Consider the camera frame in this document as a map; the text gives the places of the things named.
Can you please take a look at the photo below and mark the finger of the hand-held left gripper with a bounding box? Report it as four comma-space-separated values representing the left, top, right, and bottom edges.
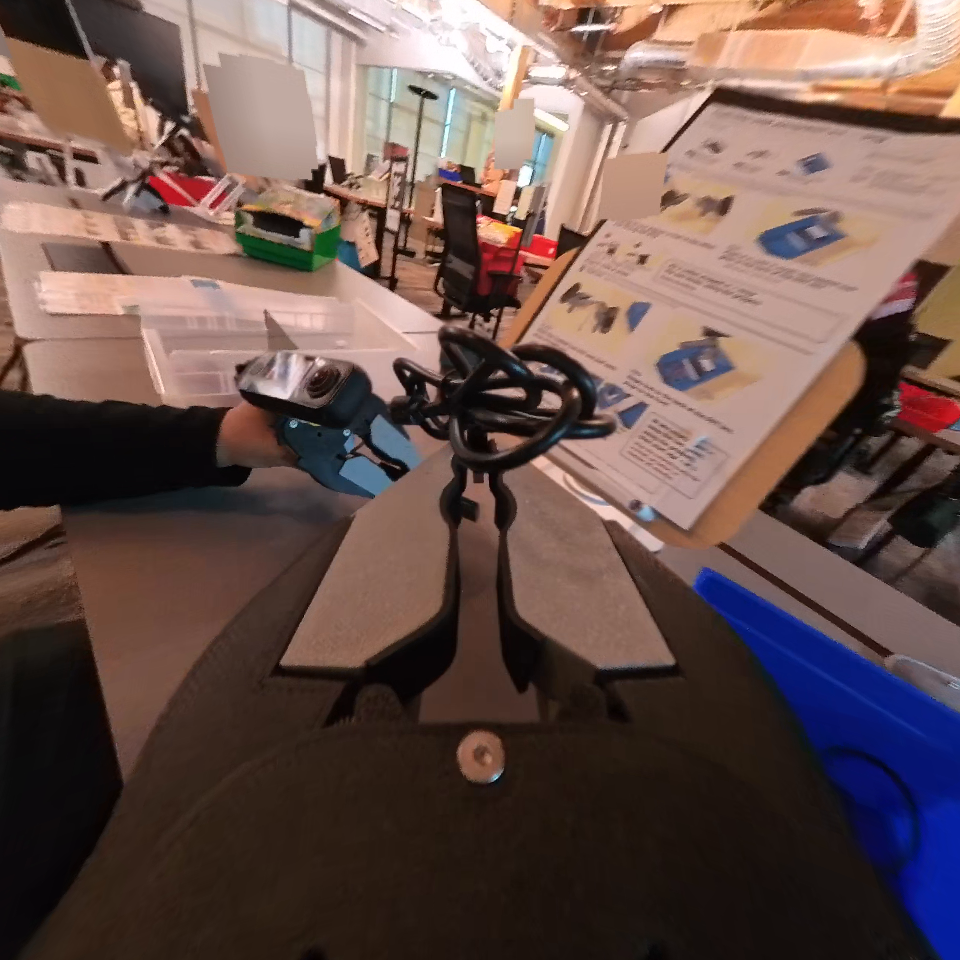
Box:
366, 418, 423, 477
324, 452, 411, 500

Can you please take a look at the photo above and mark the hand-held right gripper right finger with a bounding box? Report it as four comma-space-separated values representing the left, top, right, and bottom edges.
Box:
491, 463, 680, 693

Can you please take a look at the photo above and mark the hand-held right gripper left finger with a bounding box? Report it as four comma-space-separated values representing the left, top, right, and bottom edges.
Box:
279, 444, 460, 702

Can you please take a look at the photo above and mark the clear plastic bin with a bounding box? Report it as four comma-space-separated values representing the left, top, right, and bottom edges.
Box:
141, 300, 421, 410

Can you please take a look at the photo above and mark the black usb cable bundle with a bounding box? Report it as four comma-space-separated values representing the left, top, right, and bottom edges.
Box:
390, 324, 618, 526

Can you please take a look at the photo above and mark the person's left forearm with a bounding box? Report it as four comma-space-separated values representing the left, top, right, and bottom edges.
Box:
0, 390, 252, 511

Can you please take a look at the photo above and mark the person's left hand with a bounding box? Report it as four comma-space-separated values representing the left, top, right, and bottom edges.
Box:
216, 403, 301, 470

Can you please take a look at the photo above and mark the green plastic bin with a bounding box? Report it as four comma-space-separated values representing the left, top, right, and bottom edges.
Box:
234, 187, 342, 273

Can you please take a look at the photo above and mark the red storage crate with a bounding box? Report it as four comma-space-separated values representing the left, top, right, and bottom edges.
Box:
480, 221, 560, 297

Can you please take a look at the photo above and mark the clear plastic tray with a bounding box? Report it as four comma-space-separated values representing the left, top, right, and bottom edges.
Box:
33, 270, 354, 318

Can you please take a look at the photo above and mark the black mesh back chair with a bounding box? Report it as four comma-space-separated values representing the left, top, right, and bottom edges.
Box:
433, 183, 526, 331

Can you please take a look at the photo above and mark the red and white bag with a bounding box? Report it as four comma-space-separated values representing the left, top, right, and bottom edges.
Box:
148, 171, 243, 209

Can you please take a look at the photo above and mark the laminated instruction sheet on stand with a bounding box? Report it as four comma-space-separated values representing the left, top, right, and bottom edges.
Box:
498, 86, 960, 550

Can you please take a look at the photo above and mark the blue plastic bin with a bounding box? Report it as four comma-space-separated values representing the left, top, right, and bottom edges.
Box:
693, 567, 960, 960

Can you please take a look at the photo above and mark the black pole stand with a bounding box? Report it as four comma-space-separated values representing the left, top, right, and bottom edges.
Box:
407, 84, 441, 198

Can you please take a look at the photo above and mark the silver ventilation duct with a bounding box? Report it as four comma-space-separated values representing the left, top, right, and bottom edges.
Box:
622, 7, 960, 85

